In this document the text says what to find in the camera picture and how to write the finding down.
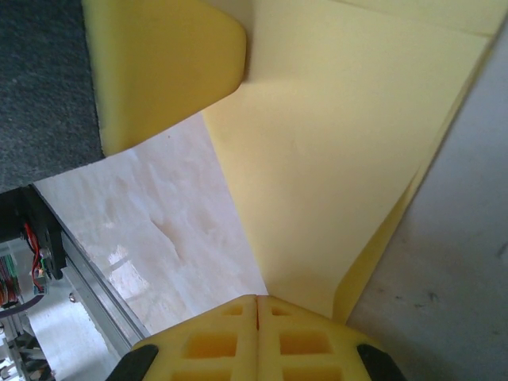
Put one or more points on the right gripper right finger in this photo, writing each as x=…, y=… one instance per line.
x=309, y=349

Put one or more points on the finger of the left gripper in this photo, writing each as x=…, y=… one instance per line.
x=166, y=63

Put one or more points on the aluminium frame rack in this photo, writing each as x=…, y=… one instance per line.
x=24, y=353

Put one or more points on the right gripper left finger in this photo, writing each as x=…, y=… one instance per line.
x=206, y=349

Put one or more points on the yellow paper sheet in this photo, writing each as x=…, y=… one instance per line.
x=317, y=158

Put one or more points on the small controller circuit board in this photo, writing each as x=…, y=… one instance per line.
x=40, y=279

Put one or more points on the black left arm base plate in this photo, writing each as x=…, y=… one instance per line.
x=43, y=222

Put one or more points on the long aluminium mounting rail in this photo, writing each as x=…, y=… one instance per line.
x=99, y=285

